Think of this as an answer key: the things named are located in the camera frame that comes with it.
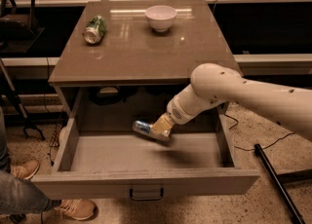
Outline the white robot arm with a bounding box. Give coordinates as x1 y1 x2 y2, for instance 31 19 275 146
152 63 312 140

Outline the green soda can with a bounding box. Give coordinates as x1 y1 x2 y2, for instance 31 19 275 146
83 15 106 45

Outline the black metal stand leg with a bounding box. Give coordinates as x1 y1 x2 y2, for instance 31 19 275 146
254 144 312 224

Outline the black drawer handle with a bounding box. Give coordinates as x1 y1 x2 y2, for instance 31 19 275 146
129 188 164 202

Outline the dark bag on shelf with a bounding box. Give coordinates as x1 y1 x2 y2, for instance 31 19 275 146
0 0 44 55

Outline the tan shoe at left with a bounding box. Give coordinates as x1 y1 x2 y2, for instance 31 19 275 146
11 160 40 180

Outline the blue jeans leg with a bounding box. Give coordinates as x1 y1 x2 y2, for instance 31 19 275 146
0 108 61 214

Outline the open grey top drawer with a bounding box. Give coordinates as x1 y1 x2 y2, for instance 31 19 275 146
32 90 259 199

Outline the black floor cable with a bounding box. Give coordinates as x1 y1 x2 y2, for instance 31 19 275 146
224 114 295 153

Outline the white ceramic bowl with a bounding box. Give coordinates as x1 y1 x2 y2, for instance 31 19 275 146
144 5 176 33

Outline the blue silver redbull can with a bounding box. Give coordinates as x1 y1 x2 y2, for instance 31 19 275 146
133 121 151 135

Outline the tan shoe near drawer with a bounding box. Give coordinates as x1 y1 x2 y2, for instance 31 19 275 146
55 199 97 221

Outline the black tripod stand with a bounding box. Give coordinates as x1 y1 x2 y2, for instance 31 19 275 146
0 58 45 141

